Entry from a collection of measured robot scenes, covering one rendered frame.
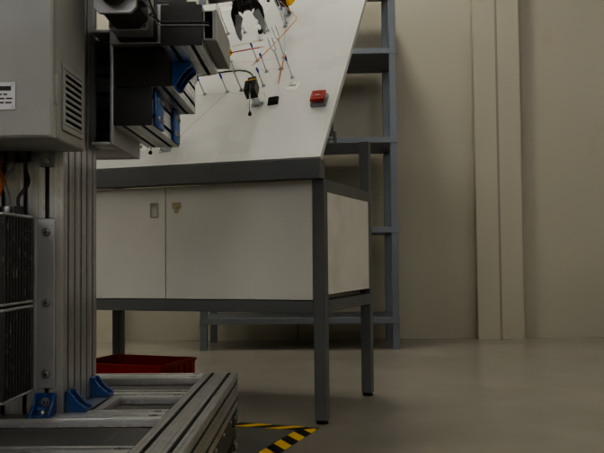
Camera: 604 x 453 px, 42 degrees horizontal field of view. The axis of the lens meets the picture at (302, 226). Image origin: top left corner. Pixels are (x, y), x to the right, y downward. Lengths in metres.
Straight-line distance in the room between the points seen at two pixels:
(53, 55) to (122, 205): 1.45
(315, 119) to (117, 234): 0.83
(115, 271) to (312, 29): 1.20
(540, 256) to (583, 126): 0.92
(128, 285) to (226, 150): 0.60
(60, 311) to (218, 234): 1.13
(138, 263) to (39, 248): 1.21
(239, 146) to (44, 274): 1.21
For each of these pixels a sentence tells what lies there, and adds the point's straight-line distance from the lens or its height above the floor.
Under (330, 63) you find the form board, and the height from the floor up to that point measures 1.25.
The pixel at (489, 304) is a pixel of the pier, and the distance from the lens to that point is 5.37.
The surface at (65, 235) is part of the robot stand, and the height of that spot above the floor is 0.59.
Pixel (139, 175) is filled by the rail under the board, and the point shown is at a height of 0.84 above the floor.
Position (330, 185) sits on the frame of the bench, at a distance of 2.67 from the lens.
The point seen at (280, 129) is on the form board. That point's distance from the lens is 2.75.
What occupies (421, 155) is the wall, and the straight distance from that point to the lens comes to 5.43.
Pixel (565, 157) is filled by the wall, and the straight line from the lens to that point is 5.63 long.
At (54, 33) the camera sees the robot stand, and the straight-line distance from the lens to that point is 1.56.
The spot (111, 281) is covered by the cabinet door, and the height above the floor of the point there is 0.46.
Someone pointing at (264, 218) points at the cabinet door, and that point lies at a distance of 2.67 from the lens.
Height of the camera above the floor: 0.54
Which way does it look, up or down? 2 degrees up
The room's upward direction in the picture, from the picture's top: 1 degrees counter-clockwise
